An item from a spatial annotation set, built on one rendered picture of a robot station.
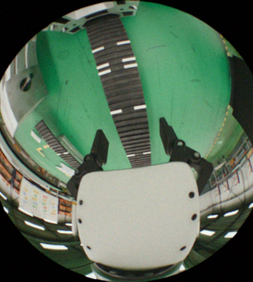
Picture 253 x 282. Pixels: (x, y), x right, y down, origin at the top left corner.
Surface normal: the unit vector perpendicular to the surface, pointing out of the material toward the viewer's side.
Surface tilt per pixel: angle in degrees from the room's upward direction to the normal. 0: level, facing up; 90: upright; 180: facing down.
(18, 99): 90
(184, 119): 0
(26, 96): 90
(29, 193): 90
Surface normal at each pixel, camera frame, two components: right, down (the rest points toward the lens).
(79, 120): 0.02, 0.73
